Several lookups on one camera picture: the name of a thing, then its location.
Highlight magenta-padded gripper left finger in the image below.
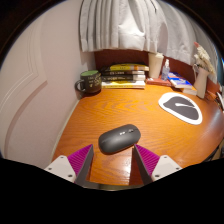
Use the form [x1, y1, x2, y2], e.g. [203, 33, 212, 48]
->
[44, 143, 95, 187]

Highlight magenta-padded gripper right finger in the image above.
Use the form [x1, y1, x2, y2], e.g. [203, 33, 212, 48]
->
[132, 143, 183, 186]

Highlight dark grey computer mouse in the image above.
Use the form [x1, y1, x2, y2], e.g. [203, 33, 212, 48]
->
[98, 123, 142, 155]

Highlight white and grey mouse pad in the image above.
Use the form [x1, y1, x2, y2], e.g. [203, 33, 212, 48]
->
[157, 92, 204, 126]

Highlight orange book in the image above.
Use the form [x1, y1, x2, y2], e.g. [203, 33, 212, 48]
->
[181, 84, 198, 96]

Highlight red-brown notebook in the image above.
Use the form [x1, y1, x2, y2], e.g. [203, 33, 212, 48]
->
[145, 76, 173, 88]

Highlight blue book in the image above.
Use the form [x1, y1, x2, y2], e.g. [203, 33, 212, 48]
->
[167, 71, 194, 90]

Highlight white flat device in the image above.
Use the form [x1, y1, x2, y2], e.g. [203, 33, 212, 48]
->
[216, 91, 224, 111]

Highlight dark green mug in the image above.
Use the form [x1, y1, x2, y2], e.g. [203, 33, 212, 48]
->
[74, 69, 102, 95]

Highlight white jug vase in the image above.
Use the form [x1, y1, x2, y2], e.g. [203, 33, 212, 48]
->
[193, 64, 210, 100]

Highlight white and yellow book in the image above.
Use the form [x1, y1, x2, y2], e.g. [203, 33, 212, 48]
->
[101, 80, 147, 90]

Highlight clear spray bottle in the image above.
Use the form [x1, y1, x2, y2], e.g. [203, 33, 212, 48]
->
[161, 58, 171, 82]

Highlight dark book with yellow print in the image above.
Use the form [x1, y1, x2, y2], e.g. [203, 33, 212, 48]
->
[100, 74, 147, 82]

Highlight cream lidded tumbler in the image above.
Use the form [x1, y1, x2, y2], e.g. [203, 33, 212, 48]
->
[147, 52, 165, 80]

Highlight thin black book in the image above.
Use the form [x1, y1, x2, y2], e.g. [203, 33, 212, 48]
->
[101, 69, 146, 76]

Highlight yellow and black book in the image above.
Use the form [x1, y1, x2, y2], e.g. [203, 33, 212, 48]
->
[109, 63, 150, 72]

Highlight white flower bunch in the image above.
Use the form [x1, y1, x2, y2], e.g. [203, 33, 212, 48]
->
[193, 41, 217, 76]

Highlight dark wooden desk backboard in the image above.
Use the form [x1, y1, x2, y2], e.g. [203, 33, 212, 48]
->
[93, 49, 221, 95]

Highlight white pleated curtain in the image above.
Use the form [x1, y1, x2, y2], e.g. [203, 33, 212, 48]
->
[78, 0, 218, 68]

